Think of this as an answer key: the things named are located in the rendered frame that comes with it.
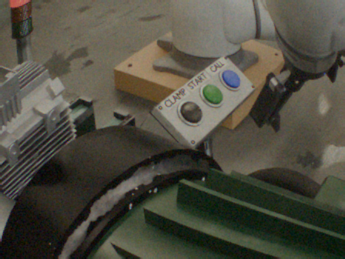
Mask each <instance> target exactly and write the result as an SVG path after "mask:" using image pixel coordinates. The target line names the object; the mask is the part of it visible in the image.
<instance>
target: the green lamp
mask: <svg viewBox="0 0 345 259"><path fill-rule="evenodd" d="M11 24H12V27H11V28H12V37H14V38H19V37H21V36H24V35H26V34H28V33H29V32H30V31H32V15H30V17H28V18H27V19H26V20H24V21H21V22H16V23H14V22H11Z"/></svg>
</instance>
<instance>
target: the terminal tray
mask: <svg viewBox="0 0 345 259"><path fill-rule="evenodd" d="M9 73H12V74H11V75H10V76H8V74H9ZM18 78H19V77H18V72H16V71H14V70H10V69H9V68H5V67H4V66H0V131H2V126H7V122H11V121H12V117H13V118H16V114H17V113H18V114H21V110H22V101H21V91H20V87H19V86H20V84H19V79H18Z"/></svg>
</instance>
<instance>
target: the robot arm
mask: <svg viewBox="0 0 345 259"><path fill-rule="evenodd" d="M169 24H170V29H171V33H172V36H167V35H161V36H160V37H159V39H158V40H157V45H158V47H160V48H162V49H165V50H167V51H168V52H169V53H166V55H165V56H163V57H162V58H160V59H156V60H154V61H153V63H152V68H153V69H154V70H155V71H161V72H168V73H171V74H173V75H176V76H180V77H183V78H184V79H192V78H193V77H194V76H196V75H197V74H198V73H200V72H202V71H203V70H204V69H205V68H206V67H208V66H209V65H212V64H213V62H215V61H217V60H218V58H221V57H222V56H223V55H225V56H227V57H228V58H229V60H230V61H231V62H232V63H233V64H234V65H235V66H236V67H237V68H238V69H239V70H240V72H244V71H245V70H246V69H247V68H248V67H249V66H251V65H252V64H254V63H255V62H258V60H259V56H258V54H257V53H255V52H251V51H248V50H245V49H242V47H241V43H243V42H246V41H249V40H253V39H261V40H268V41H274V42H276V43H277V45H278V47H279V49H281V50H282V55H283V59H284V62H285V63H284V65H283V68H282V69H281V71H280V74H279V75H278V76H276V75H275V74H273V72H271V73H268V75H267V76H266V80H265V84H264V85H263V88H262V89H261V92H260V93H259V95H258V97H257V98H256V101H255V102H254V104H253V106H252V107H251V110H250V111H249V114H250V115H251V117H252V118H253V121H254V122H255V123H256V125H257V126H258V127H259V128H262V127H263V126H264V125H265V124H266V125H267V126H269V125H271V126H272V127H273V129H274V130H275V133H277V132H278V131H279V130H280V114H279V111H280V110H281V109H282V108H283V106H284V105H285V104H286V102H287V101H288V99H289V98H290V97H291V96H292V95H293V93H295V92H297V91H298V92H299V90H300V89H301V88H302V86H303V85H304V83H305V82H306V81H307V82H308V81H309V79H310V80H315V79H320V78H321V77H323V76H325V74H327V76H328V78H329V79H330V81H331V82H332V83H333V82H335V80H336V77H337V70H338V65H339V67H340V68H341V67H342V66H344V63H343V60H342V59H341V56H343V57H345V0H170V11H169ZM296 81H299V82H298V83H296Z"/></svg>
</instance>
